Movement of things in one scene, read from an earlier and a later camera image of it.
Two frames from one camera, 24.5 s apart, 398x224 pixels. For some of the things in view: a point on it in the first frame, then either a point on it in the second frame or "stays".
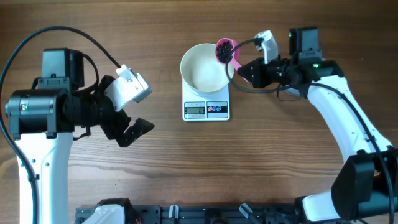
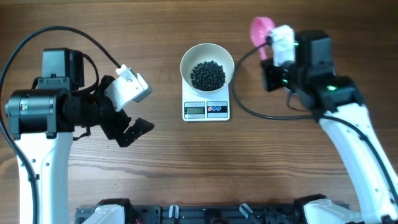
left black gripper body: (101, 111) stays
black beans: (224, 51) -> (208, 76)
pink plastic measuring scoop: (234, 60) -> (260, 29)
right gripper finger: (255, 71) -> (273, 74)
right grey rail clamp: (245, 210) stays
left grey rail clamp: (173, 211) stays
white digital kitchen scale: (199, 107) stays
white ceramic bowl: (201, 70) stays
